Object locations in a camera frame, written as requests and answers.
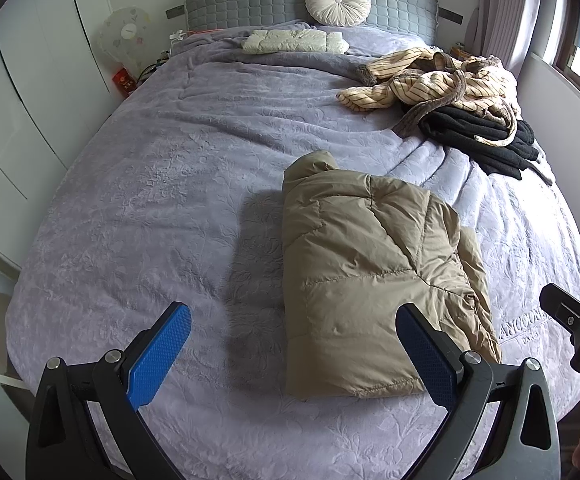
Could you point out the lilac embossed bed blanket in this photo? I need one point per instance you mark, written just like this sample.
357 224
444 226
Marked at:
170 185

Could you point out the cream quilted folded garment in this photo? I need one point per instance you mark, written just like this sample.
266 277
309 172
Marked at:
290 41

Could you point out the white floor fan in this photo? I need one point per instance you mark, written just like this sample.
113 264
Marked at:
125 35

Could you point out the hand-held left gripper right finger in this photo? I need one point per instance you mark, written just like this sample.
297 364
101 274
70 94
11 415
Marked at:
422 355

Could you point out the beige puffer jacket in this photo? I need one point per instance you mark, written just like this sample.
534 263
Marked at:
359 280

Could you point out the cream striped fleece robe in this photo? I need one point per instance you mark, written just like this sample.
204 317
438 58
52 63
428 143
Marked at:
429 82

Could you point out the grey quilted headboard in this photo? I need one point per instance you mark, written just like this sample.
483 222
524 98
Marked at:
240 0

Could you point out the dark wall strip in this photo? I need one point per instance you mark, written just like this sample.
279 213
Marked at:
450 15
176 11

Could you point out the black folded clothes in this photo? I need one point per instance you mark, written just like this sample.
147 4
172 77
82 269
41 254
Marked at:
474 132

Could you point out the red box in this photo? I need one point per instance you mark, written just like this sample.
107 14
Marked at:
123 81

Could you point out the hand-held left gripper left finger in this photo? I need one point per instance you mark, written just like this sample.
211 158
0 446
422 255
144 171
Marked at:
162 350

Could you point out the white charger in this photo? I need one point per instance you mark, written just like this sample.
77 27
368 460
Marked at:
179 36

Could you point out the white wardrobe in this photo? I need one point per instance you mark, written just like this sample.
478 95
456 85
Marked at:
25 90

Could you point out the round cream pleated cushion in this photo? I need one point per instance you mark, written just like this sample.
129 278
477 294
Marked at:
338 1

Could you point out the pale pink curtain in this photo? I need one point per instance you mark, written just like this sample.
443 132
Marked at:
504 15

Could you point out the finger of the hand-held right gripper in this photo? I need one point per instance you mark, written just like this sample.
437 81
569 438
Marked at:
562 305

